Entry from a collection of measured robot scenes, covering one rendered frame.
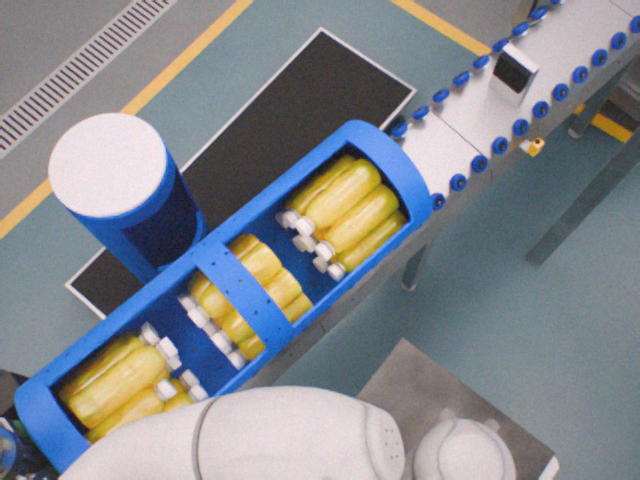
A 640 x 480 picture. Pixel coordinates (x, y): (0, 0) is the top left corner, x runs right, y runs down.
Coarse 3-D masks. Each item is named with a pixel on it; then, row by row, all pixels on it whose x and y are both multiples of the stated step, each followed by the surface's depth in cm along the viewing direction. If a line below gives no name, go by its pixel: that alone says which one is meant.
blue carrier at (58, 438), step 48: (336, 144) 132; (384, 144) 129; (288, 192) 146; (288, 240) 150; (144, 288) 125; (240, 288) 119; (336, 288) 129; (96, 336) 119; (192, 336) 143; (288, 336) 127; (48, 384) 115; (240, 384) 126; (48, 432) 110
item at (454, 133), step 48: (576, 0) 178; (624, 0) 177; (528, 48) 173; (576, 48) 172; (480, 96) 168; (528, 96) 167; (576, 96) 172; (432, 144) 163; (480, 144) 163; (432, 192) 158; (480, 192) 167
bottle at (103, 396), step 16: (144, 352) 120; (160, 352) 122; (112, 368) 119; (128, 368) 118; (144, 368) 119; (160, 368) 121; (96, 384) 118; (112, 384) 117; (128, 384) 118; (144, 384) 120; (80, 400) 116; (96, 400) 116; (112, 400) 117; (128, 400) 120; (80, 416) 115; (96, 416) 116
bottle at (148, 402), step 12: (144, 396) 121; (156, 396) 122; (120, 408) 120; (132, 408) 120; (144, 408) 120; (156, 408) 121; (108, 420) 120; (120, 420) 119; (132, 420) 119; (96, 432) 119; (108, 432) 118
